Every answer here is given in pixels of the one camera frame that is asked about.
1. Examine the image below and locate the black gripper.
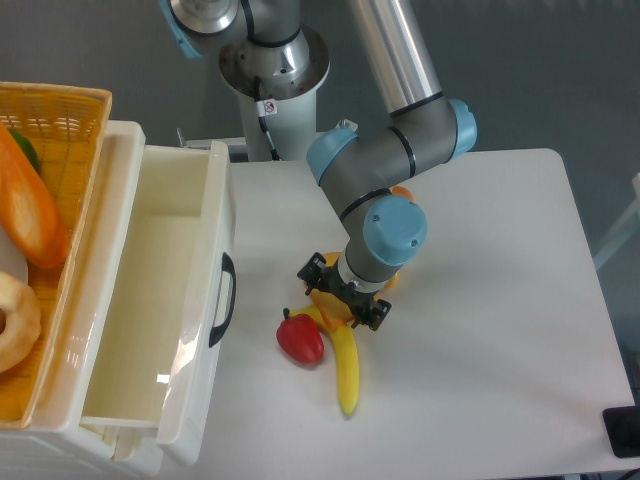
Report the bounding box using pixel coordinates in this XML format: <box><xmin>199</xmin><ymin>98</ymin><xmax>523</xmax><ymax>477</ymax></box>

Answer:
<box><xmin>297</xmin><ymin>252</ymin><xmax>392</xmax><ymax>331</ymax></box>

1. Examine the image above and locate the orange toy bread slice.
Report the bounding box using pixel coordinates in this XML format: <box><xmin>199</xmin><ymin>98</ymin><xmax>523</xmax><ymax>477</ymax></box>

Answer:
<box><xmin>310</xmin><ymin>252</ymin><xmax>400</xmax><ymax>328</ymax></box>

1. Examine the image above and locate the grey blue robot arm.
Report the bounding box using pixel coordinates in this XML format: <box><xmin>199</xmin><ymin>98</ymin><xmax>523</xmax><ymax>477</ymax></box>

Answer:
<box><xmin>160</xmin><ymin>1</ymin><xmax>477</xmax><ymax>329</ymax></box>

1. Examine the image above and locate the red toy bell pepper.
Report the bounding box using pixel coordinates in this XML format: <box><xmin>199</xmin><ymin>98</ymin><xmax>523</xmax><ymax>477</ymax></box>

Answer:
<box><xmin>276</xmin><ymin>309</ymin><xmax>324</xmax><ymax>365</ymax></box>

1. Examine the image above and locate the yellow toy banana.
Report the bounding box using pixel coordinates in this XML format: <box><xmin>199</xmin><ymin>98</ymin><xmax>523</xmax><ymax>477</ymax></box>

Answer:
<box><xmin>289</xmin><ymin>305</ymin><xmax>360</xmax><ymax>417</ymax></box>

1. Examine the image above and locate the white plastic drawer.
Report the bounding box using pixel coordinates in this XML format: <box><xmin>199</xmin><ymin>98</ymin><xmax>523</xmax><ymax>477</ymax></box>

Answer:
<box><xmin>81</xmin><ymin>141</ymin><xmax>236</xmax><ymax>477</ymax></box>

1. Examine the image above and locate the black device at edge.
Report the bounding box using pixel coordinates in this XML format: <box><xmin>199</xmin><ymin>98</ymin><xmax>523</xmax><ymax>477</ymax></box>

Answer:
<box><xmin>602</xmin><ymin>406</ymin><xmax>639</xmax><ymax>458</ymax></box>

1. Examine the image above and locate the yellow woven plastic basket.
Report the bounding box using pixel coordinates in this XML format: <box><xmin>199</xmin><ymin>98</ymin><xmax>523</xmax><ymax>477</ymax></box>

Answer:
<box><xmin>1</xmin><ymin>81</ymin><xmax>112</xmax><ymax>430</ymax></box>

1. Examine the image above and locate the beige toy donut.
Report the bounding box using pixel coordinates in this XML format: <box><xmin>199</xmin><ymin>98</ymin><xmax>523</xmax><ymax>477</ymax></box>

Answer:
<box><xmin>1</xmin><ymin>271</ymin><xmax>41</xmax><ymax>372</ymax></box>

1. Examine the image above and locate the orange toy baguette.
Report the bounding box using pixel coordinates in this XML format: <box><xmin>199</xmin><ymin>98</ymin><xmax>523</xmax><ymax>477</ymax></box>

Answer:
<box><xmin>1</xmin><ymin>127</ymin><xmax>69</xmax><ymax>269</ymax></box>

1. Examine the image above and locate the white drawer cabinet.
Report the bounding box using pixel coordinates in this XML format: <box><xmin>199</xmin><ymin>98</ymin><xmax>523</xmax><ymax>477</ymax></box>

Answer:
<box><xmin>1</xmin><ymin>121</ymin><xmax>145</xmax><ymax>479</ymax></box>

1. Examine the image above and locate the white toy radish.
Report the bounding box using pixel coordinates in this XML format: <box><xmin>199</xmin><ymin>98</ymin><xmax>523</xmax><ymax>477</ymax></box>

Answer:
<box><xmin>0</xmin><ymin>228</ymin><xmax>28</xmax><ymax>284</ymax></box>

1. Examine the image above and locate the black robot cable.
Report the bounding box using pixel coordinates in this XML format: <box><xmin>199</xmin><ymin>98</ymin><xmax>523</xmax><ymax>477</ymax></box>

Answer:
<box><xmin>252</xmin><ymin>74</ymin><xmax>282</xmax><ymax>162</ymax></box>

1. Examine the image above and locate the white frame at right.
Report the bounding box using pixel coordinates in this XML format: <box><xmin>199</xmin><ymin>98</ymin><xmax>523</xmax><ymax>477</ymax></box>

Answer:
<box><xmin>592</xmin><ymin>174</ymin><xmax>639</xmax><ymax>271</ymax></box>

